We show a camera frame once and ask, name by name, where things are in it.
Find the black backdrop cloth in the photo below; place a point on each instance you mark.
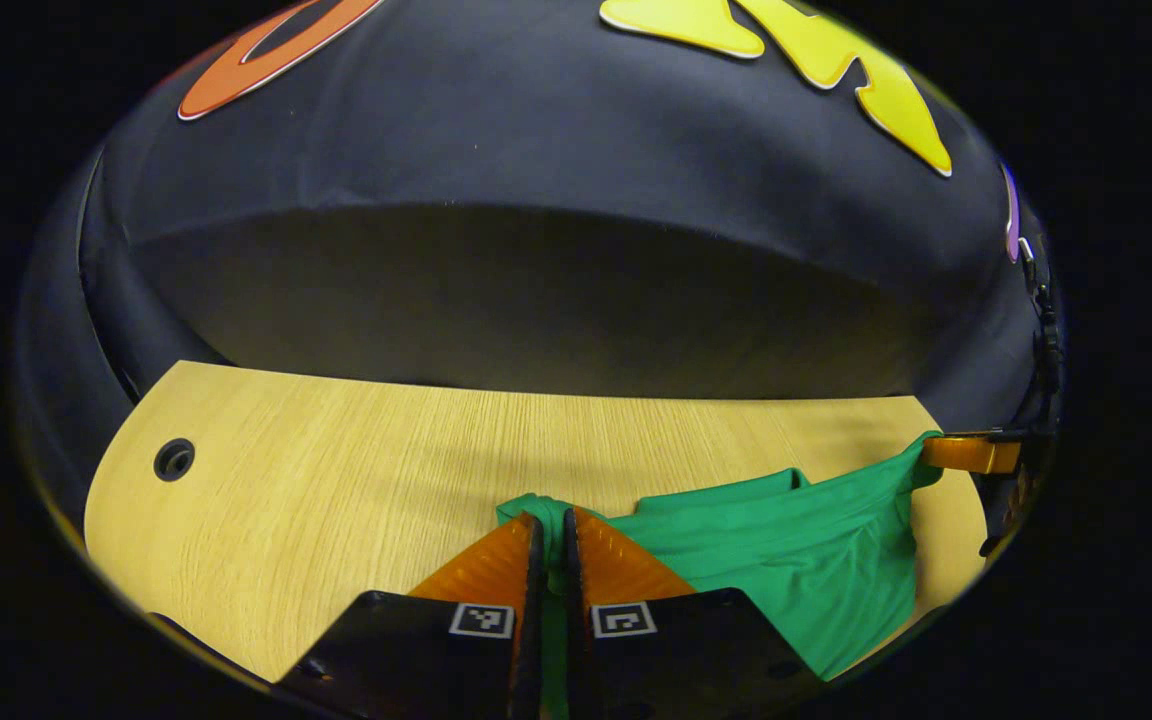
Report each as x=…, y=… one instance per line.
x=536, y=250

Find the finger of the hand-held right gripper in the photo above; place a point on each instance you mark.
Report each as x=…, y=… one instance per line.
x=976, y=455

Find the green T-shirt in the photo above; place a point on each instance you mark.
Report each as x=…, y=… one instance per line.
x=816, y=560

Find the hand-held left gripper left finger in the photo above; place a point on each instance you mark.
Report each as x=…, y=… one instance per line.
x=530, y=660

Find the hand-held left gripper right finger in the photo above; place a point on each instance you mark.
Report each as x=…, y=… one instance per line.
x=576, y=660

